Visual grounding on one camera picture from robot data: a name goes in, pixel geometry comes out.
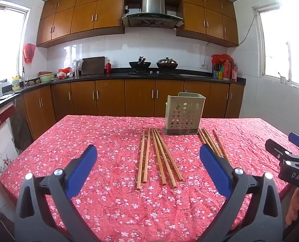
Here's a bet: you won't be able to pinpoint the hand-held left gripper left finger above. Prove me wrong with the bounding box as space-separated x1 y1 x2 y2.
15 145 102 242

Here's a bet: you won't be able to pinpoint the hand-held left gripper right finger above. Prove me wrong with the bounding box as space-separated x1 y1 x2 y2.
199 144 283 242

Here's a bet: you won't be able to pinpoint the perforated beige utensil holder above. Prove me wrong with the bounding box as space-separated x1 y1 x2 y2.
164 92 206 135

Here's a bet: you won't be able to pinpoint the person's right hand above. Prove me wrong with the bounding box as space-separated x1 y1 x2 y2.
285 188 299 226

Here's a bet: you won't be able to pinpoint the red floral tablecloth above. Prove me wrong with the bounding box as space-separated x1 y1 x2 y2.
0 115 299 242

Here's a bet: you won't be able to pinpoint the dark hanging cloth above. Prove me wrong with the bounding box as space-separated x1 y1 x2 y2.
10 113 34 152

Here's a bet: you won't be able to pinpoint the wooden base cabinets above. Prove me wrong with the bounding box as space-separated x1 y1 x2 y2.
15 79 245 142

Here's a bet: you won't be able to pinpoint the group of condiment bottles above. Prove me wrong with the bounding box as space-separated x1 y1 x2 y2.
212 60 238 82

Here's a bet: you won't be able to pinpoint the green basin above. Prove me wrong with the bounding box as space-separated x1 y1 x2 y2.
38 72 56 83

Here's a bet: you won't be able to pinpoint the red and white plastic bag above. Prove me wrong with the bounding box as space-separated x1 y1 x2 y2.
57 67 73 79

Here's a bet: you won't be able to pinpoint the window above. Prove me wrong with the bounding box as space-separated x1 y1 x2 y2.
252 0 299 92
0 1 30 87

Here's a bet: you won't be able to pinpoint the black kitchen countertop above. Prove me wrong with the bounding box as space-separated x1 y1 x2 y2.
0 68 247 116

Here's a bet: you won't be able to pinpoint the clear plastic bag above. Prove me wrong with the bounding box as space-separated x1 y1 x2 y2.
73 58 84 76

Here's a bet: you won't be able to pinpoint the dark wooden cutting board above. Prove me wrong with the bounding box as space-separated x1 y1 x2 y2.
81 56 106 75

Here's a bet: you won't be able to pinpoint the gas stove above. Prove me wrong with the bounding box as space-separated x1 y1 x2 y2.
127 70 183 77

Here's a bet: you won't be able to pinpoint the black pot with lid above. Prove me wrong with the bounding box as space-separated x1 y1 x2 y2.
156 57 179 70

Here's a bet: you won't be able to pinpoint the black wok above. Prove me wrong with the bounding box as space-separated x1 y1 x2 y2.
129 56 152 71

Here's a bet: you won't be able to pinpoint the hanging red plastic bag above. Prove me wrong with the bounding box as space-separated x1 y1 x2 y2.
23 43 36 64

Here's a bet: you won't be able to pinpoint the steel range hood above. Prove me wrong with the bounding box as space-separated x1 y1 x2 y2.
122 0 184 29

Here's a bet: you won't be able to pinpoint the white cable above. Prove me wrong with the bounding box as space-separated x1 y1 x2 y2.
204 15 256 66

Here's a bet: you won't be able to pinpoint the wooden wall cabinet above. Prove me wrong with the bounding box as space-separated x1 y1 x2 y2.
36 0 126 48
176 0 239 47

